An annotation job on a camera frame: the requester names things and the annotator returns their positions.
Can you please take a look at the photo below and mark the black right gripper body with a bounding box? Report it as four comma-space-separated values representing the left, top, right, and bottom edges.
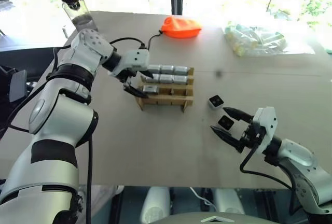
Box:
239, 121, 266, 149

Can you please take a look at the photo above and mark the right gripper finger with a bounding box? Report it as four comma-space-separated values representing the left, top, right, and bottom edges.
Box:
223, 107, 254, 124
210, 124, 245, 153

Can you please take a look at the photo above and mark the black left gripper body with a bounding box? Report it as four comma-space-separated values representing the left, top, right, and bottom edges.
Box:
113, 69, 140, 88

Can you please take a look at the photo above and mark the small silver camera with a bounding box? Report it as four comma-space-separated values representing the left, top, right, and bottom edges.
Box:
159, 74, 174, 84
172, 74, 189, 85
160, 64, 176, 75
174, 65, 192, 76
148, 64, 162, 75
142, 85, 159, 95
144, 74, 161, 84

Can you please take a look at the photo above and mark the small black-faced camera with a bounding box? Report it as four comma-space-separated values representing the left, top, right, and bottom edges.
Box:
217, 115, 235, 131

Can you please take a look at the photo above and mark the wooden rack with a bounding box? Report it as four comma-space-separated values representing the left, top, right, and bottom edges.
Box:
134, 67, 196, 114

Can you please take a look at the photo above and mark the orange fabric pouch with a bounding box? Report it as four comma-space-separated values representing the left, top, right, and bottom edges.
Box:
160, 15, 204, 39

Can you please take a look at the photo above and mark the white rounded robot leg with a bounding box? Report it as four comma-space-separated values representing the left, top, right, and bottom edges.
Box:
213, 187, 245, 215
140, 186, 171, 224

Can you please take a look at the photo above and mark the clear bag of tubes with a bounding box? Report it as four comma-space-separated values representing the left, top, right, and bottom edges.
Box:
224, 23, 316, 58

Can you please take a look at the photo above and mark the clear bottle with black cap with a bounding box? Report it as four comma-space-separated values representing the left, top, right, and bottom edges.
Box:
55, 0, 100, 32

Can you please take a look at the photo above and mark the grey rounded robot torso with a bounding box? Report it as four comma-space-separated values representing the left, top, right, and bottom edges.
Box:
159, 210, 267, 224

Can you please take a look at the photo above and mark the grey padded chair part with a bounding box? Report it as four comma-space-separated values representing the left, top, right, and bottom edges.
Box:
8, 69, 29, 103

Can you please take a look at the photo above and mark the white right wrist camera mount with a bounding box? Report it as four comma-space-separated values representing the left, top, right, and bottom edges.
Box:
252, 106, 279, 152

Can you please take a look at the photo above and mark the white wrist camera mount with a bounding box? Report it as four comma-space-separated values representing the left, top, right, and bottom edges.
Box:
107, 49, 151, 76
252, 106, 279, 152

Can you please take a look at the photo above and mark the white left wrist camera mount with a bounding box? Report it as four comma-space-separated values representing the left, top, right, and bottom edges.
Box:
107, 49, 151, 76

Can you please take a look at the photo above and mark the small white camera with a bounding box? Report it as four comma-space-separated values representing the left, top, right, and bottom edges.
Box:
207, 94, 225, 111

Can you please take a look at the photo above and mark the black pouch cord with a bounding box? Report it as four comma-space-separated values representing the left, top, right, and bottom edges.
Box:
147, 30, 165, 51

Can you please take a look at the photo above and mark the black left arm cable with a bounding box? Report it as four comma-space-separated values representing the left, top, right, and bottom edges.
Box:
108, 36, 146, 52

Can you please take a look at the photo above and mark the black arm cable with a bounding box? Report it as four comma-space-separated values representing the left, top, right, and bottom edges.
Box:
108, 36, 146, 52
239, 145, 294, 191

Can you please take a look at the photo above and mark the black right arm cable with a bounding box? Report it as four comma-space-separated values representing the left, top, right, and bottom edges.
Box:
239, 145, 294, 191

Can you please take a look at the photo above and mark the thin white cable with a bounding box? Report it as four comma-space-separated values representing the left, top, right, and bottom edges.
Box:
189, 187, 216, 207

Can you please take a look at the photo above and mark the thick black hanging cable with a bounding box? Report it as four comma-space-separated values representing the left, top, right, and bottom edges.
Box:
76, 130, 94, 224

